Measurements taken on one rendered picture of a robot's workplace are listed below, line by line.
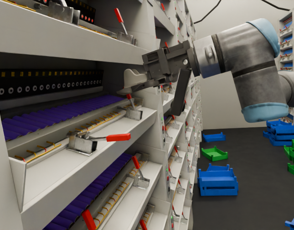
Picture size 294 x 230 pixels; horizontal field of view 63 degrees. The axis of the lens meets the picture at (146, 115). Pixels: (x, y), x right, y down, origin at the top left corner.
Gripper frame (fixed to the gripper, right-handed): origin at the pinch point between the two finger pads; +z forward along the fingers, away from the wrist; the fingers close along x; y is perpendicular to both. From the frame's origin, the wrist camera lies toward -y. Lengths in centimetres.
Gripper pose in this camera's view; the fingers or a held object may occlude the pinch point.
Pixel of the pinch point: (123, 93)
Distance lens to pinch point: 62.9
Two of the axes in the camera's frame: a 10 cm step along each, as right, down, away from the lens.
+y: -3.0, -9.5, -1.0
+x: -2.5, 1.8, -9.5
